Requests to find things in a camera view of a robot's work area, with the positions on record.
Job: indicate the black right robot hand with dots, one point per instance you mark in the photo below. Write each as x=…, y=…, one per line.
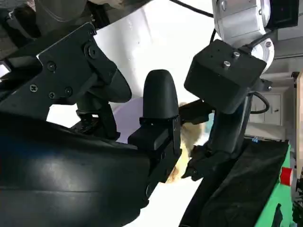
x=59, y=170

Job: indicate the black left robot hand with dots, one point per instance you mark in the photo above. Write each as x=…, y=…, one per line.
x=225, y=132

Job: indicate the beige towel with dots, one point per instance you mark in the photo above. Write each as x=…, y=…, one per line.
x=191, y=134

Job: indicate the pale green mug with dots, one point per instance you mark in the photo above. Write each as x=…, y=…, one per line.
x=210, y=121

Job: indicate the white cabinet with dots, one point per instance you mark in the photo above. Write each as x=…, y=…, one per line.
x=274, y=106

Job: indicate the black backdrop cloth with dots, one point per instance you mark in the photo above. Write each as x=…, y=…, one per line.
x=241, y=189

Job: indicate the red block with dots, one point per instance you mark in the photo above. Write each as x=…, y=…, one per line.
x=287, y=177

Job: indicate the green cloth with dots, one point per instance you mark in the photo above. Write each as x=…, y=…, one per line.
x=274, y=203

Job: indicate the lilac plate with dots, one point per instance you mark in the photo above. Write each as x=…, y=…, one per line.
x=131, y=118

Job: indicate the black screen box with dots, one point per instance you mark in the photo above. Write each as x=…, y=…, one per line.
x=284, y=11

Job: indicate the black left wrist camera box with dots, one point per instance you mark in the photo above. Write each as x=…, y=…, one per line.
x=220, y=75

